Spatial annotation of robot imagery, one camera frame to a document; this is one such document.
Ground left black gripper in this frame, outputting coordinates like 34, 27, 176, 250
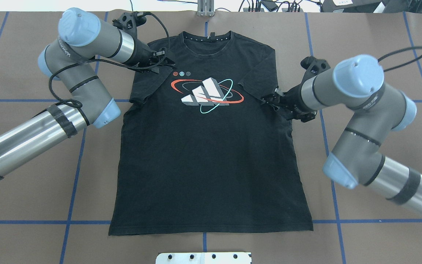
132, 40, 176, 74

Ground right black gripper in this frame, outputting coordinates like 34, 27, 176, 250
260, 86, 318, 122

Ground black graphic t-shirt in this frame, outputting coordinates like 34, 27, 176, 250
108, 32, 313, 236

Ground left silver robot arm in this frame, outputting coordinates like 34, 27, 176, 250
0, 7, 174, 181

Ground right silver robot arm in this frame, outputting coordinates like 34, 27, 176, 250
262, 55, 422, 215

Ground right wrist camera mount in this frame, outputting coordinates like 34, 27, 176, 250
300, 56, 330, 80

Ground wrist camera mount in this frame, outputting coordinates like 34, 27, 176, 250
300, 56, 330, 80
112, 11, 147, 38

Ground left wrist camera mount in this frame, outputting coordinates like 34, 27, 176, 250
112, 11, 147, 38

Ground aluminium frame post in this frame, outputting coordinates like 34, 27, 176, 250
197, 0, 215, 17

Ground white camera stand column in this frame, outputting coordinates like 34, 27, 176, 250
155, 251, 252, 264

